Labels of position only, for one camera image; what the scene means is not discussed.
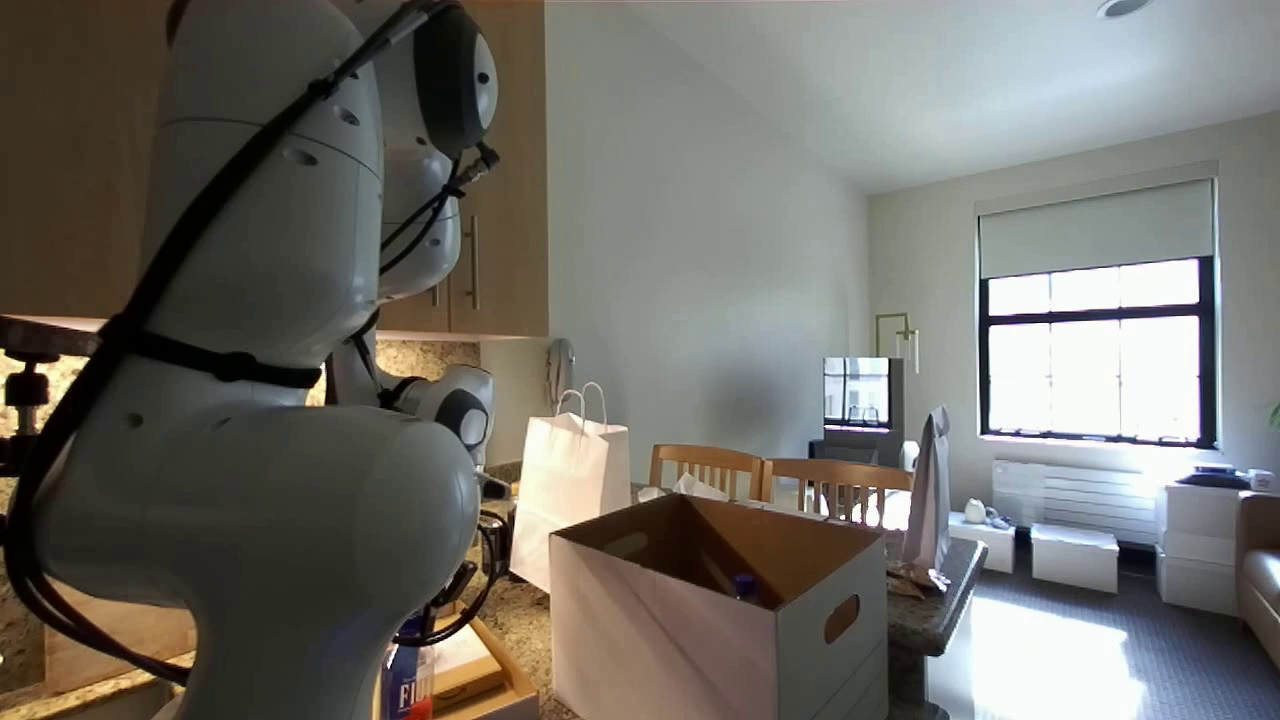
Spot white cardboard storage box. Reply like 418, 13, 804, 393
547, 490, 895, 720

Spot white storage cube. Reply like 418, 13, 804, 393
947, 508, 1019, 575
1030, 521, 1123, 595

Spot white paper shopping bag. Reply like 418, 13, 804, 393
509, 377, 636, 595

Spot small television screen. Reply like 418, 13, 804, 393
817, 353, 895, 435

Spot dark television stand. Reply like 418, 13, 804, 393
807, 431, 912, 471

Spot white hanging cloth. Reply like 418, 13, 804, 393
903, 403, 955, 575

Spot tan wooden board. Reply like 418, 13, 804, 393
432, 622, 515, 720

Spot black framed window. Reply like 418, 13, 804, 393
977, 254, 1220, 450

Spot white radiator cover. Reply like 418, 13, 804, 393
992, 450, 1177, 546

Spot white roller blind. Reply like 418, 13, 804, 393
974, 174, 1223, 279

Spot dark items on dresser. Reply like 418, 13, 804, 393
1177, 461, 1278, 496

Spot white drawer dresser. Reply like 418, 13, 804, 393
1155, 474, 1252, 618

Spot wooden upper kitchen cabinet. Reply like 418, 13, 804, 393
0, 0, 554, 340

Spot brown sofa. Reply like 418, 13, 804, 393
1235, 487, 1280, 672

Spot thin metal frame stand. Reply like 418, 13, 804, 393
871, 306, 930, 381

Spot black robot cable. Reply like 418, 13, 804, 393
0, 0, 509, 689

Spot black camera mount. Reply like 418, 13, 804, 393
0, 316, 66, 474

